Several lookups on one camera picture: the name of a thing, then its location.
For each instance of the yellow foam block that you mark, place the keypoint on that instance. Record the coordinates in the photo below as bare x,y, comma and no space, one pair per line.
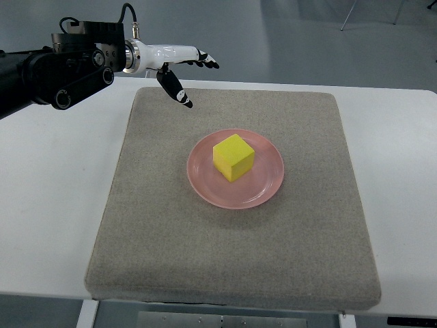
233,157

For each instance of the pink plate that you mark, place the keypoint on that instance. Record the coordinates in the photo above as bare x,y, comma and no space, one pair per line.
252,189

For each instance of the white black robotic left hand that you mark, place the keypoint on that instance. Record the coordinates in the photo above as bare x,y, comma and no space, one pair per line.
141,57

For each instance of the white table leg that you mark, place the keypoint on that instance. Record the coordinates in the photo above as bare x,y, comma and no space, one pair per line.
87,314

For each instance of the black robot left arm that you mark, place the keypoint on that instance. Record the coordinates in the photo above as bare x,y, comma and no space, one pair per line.
81,62

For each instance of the grey fabric mat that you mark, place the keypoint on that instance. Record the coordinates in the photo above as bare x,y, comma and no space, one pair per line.
306,248

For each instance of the metal chair leg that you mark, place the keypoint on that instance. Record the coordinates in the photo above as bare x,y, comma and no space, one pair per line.
347,18

